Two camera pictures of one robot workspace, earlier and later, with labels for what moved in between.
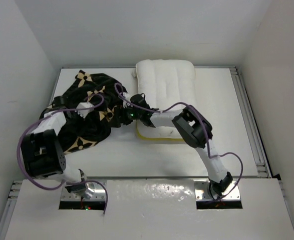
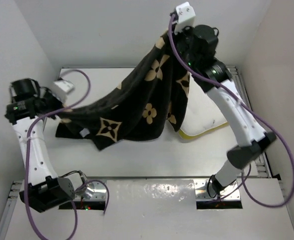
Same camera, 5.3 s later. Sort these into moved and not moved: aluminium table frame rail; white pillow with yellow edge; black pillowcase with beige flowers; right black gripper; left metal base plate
Moved: white pillow with yellow edge; right black gripper; black pillowcase with beige flowers
Not moved: aluminium table frame rail; left metal base plate
